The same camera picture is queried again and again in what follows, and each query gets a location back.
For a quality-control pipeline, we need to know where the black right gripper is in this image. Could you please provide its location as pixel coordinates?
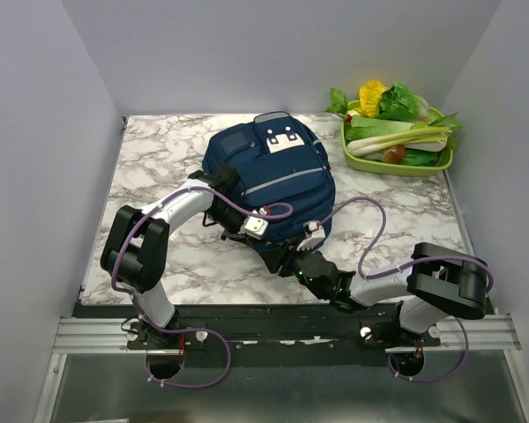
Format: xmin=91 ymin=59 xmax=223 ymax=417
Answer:
xmin=259 ymin=237 xmax=312 ymax=282

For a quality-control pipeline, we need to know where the navy blue student backpack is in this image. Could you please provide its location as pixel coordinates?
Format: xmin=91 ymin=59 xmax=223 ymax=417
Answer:
xmin=202 ymin=111 xmax=336 ymax=252

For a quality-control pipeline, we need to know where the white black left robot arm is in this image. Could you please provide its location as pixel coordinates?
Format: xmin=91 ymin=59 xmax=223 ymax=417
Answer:
xmin=101 ymin=165 xmax=250 ymax=348

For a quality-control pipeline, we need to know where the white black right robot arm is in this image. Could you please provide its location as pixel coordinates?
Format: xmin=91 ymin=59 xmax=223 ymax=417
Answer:
xmin=259 ymin=242 xmax=494 ymax=345

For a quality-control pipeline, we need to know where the green vegetable tray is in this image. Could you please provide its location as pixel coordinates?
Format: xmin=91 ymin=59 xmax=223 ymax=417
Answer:
xmin=341 ymin=100 xmax=461 ymax=176

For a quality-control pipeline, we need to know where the toy celery stalk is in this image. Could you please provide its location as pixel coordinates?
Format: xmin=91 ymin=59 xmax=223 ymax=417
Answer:
xmin=346 ymin=126 xmax=452 ymax=157

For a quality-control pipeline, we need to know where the brown toy mushroom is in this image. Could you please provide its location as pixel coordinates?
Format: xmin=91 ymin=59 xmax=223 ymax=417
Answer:
xmin=382 ymin=145 xmax=406 ymax=164

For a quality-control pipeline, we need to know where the yellow toy flower vegetable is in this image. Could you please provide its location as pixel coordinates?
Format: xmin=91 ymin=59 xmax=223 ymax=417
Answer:
xmin=358 ymin=80 xmax=389 ymax=119

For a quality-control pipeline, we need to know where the green toy lettuce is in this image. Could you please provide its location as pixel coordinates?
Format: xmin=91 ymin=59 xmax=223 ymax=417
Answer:
xmin=378 ymin=83 xmax=429 ymax=122

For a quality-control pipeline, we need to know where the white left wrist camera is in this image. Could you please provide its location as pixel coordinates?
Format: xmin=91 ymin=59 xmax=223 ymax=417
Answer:
xmin=238 ymin=208 xmax=268 ymax=240

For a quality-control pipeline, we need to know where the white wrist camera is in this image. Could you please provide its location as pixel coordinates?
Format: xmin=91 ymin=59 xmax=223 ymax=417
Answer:
xmin=238 ymin=208 xmax=268 ymax=240
xmin=297 ymin=220 xmax=326 ymax=251

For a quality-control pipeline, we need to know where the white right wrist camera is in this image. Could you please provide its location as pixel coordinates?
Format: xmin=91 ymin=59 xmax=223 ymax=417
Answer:
xmin=297 ymin=220 xmax=326 ymax=251

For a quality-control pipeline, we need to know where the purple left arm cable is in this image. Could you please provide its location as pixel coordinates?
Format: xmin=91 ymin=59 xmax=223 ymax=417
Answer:
xmin=110 ymin=184 xmax=294 ymax=390

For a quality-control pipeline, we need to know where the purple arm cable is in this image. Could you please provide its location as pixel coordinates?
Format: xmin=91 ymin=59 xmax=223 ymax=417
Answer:
xmin=306 ymin=196 xmax=495 ymax=384
xmin=110 ymin=184 xmax=294 ymax=390

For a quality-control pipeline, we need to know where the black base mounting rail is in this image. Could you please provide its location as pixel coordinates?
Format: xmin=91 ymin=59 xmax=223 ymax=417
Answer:
xmin=123 ymin=301 xmax=495 ymax=369

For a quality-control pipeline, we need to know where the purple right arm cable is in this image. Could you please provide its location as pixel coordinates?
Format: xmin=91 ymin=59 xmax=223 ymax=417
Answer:
xmin=306 ymin=196 xmax=495 ymax=384

